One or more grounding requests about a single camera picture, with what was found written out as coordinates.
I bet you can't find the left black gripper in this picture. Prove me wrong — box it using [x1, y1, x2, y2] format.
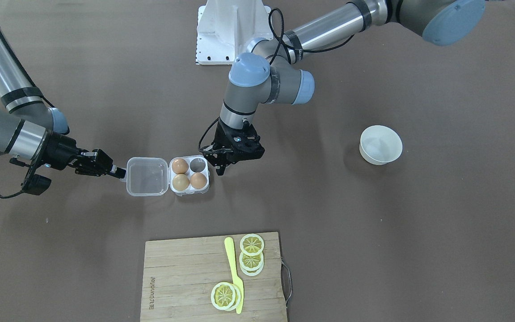
[212, 120, 265, 176]

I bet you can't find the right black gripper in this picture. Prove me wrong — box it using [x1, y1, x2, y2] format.
[38, 132, 127, 181]

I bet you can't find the clear plastic egg box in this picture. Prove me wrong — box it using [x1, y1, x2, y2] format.
[123, 155, 209, 196]

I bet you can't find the brown egg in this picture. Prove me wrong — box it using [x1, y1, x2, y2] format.
[190, 173, 208, 190]
[172, 174, 190, 191]
[170, 158, 189, 174]

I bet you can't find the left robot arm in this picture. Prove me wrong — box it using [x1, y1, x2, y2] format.
[199, 0, 485, 176]

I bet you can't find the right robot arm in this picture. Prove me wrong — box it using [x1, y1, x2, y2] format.
[0, 27, 126, 179]

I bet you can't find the yellow plastic knife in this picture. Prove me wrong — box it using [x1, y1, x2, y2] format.
[224, 237, 245, 314]

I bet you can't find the lemon slice behind front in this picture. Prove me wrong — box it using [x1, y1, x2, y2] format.
[239, 253, 264, 276]

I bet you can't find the lemon slice under top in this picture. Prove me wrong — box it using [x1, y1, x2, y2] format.
[232, 284, 243, 311]

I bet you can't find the wooden cutting board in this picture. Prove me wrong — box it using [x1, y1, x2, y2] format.
[140, 232, 288, 322]

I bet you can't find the lemon slice on knife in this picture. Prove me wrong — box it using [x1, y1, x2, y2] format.
[210, 282, 236, 311]

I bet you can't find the white bowl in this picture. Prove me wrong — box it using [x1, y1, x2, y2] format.
[359, 125, 403, 165]

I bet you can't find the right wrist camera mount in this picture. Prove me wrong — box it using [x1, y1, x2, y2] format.
[9, 157, 51, 195]

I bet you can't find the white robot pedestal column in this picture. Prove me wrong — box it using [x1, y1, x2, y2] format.
[195, 0, 273, 65]

